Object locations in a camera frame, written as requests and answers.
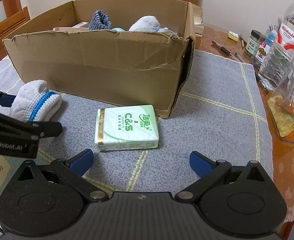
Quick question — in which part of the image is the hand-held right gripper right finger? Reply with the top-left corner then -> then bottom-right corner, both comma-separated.
174,151 -> 273,201

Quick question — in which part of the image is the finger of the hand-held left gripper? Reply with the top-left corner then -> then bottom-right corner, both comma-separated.
0,108 -> 63,141
0,87 -> 13,108

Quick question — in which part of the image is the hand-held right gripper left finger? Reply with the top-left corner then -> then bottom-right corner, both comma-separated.
14,149 -> 109,201

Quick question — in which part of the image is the white sock with blue stripe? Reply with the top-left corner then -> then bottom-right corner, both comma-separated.
10,79 -> 63,123
129,15 -> 178,34

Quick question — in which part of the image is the green tissue pack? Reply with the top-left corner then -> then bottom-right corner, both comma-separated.
94,104 -> 160,152

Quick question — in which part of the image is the brown cardboard box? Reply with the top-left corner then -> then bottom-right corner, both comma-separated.
3,0 -> 196,119

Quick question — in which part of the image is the small pink box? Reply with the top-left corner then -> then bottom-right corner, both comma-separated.
53,26 -> 89,34

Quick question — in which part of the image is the blue knitted sock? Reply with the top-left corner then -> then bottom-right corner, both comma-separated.
88,9 -> 113,31

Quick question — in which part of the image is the black pen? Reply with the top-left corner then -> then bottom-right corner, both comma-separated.
211,40 -> 234,56
233,52 -> 246,63

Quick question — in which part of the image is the sauce bottle with blue cap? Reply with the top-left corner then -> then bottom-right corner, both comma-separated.
253,29 -> 277,68

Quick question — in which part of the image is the small jar with green label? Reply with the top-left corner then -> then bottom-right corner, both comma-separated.
245,29 -> 262,58

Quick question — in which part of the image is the water bottle with red label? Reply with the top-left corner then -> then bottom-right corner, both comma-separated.
258,3 -> 294,90

